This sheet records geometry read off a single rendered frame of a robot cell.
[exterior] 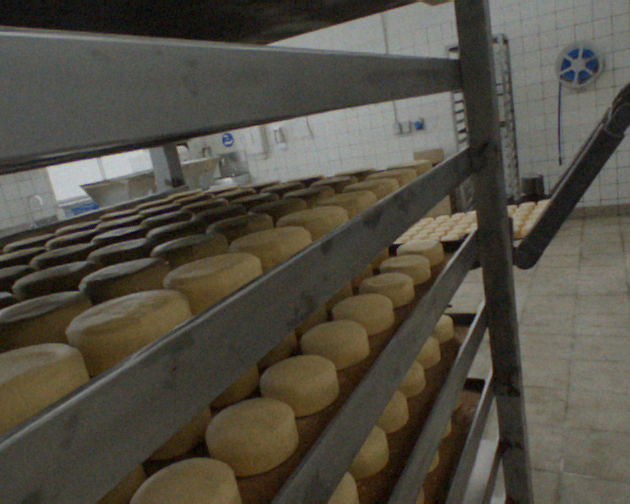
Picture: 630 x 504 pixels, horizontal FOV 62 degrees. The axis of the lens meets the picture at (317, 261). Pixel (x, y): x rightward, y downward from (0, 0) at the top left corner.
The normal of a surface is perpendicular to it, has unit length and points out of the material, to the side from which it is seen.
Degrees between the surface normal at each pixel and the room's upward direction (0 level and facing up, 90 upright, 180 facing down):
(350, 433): 90
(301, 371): 0
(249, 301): 90
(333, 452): 90
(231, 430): 0
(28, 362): 0
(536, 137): 90
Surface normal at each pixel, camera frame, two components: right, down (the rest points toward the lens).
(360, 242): 0.88, -0.04
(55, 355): -0.18, -0.95
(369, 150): -0.44, 0.31
